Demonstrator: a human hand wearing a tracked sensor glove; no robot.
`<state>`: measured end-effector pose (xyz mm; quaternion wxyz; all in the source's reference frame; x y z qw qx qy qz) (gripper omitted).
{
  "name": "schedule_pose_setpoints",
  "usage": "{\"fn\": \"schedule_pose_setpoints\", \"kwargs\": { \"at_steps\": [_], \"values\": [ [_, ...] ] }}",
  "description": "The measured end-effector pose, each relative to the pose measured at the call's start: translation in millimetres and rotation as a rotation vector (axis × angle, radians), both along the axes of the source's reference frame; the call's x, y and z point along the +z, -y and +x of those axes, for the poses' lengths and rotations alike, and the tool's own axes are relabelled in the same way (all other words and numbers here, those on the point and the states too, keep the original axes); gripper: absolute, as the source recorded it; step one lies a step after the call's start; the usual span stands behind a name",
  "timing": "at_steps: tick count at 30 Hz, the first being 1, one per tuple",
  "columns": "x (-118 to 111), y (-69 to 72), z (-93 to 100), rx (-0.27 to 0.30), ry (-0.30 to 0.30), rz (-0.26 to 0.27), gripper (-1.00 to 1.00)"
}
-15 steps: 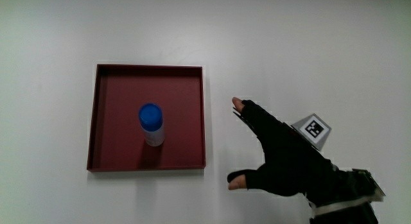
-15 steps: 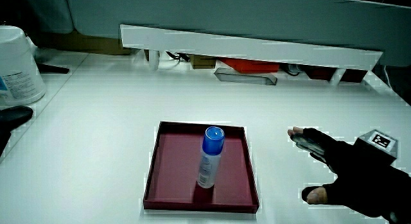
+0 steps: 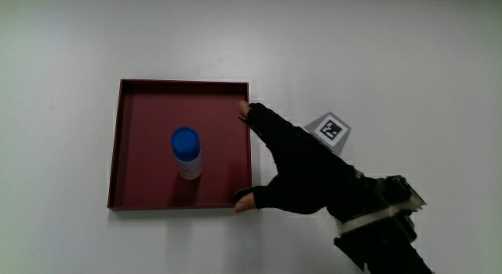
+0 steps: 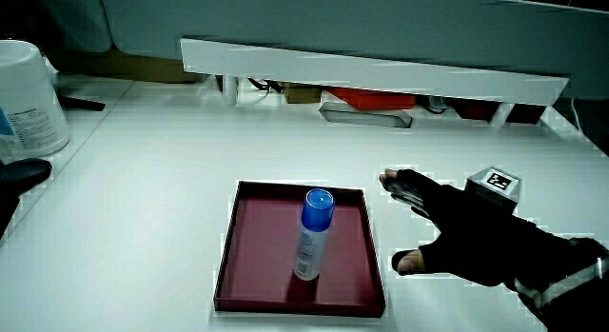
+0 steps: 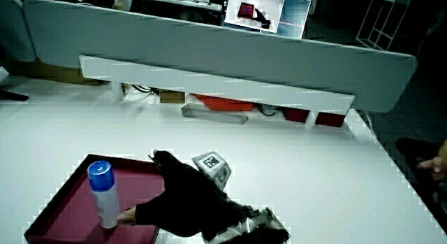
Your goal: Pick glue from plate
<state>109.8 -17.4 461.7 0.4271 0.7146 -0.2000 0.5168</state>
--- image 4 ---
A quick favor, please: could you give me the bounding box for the white desk shelf riser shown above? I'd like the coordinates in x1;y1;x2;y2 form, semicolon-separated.
179;36;571;129

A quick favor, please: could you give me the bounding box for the black rounded object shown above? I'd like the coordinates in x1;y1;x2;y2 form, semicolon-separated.
0;157;54;239

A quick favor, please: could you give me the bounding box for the person's right hand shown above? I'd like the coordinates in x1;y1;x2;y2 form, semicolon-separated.
379;166;572;289

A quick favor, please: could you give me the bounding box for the blue capped glue stick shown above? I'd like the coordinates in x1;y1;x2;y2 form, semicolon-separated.
293;187;336;282

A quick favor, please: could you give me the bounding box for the person's right forearm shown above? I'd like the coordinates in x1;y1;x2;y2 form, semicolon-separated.
513;234;609;332

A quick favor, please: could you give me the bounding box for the large brown cardboard box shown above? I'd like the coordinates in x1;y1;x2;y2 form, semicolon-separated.
55;46;211;85

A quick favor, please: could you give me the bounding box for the dark red square plate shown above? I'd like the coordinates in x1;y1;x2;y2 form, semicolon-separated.
213;180;387;320

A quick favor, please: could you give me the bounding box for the grey metal tray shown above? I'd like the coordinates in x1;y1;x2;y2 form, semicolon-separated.
318;101;414;130

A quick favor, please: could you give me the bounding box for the dark red box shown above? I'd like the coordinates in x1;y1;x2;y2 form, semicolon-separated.
448;97;549;126

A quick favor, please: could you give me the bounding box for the light grey partition panel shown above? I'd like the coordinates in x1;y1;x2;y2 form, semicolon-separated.
98;0;609;101

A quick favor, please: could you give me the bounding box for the black flat bar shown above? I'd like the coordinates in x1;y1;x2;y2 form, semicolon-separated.
57;94;108;113

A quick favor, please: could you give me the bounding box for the white plastic tub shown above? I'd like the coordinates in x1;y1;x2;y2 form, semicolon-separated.
0;39;72;159

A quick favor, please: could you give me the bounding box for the white cable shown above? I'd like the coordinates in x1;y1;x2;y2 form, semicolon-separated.
569;97;585;131

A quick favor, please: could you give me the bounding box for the black cable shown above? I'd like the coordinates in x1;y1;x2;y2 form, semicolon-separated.
246;76;285;94

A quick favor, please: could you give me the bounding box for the orange box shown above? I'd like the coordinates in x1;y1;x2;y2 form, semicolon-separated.
323;86;418;111

